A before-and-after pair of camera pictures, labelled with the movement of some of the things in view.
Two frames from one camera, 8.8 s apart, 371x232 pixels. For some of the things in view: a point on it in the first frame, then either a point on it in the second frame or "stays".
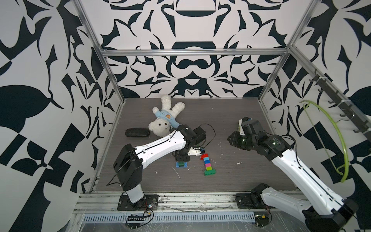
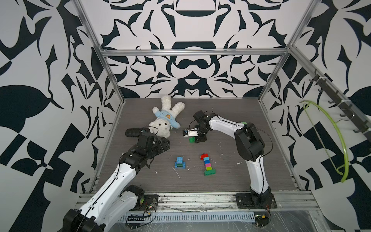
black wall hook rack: x=343 y=105 stays
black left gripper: x=181 y=158 → x=165 y=144
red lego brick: x=203 y=156 stays
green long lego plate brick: x=208 y=172 stays
